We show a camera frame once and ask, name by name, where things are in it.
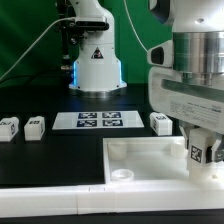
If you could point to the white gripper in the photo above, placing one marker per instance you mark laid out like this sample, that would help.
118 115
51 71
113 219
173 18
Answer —
199 105

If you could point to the white square tabletop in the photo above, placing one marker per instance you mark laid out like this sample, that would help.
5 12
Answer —
153 160

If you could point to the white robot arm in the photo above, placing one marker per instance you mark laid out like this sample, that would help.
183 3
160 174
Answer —
186 80

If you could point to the white tag sheet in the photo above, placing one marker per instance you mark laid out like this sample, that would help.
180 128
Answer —
97 120

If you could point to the white L-shaped obstacle fence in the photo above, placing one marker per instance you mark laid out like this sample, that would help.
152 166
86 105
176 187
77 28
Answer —
111 198

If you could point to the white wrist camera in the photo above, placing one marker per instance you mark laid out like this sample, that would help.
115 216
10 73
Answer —
161 55

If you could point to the black camera on robot base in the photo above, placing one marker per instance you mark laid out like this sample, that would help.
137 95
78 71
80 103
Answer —
92 23

